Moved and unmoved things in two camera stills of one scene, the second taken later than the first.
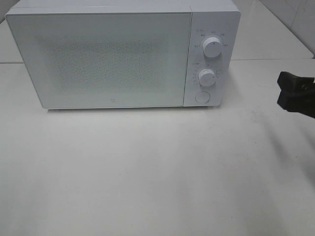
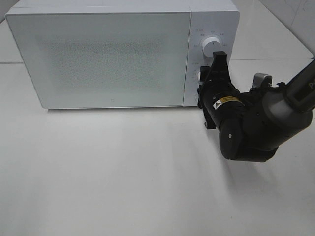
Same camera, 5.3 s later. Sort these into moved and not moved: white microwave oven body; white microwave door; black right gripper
Moved: black right gripper
Not moved: white microwave oven body; white microwave door
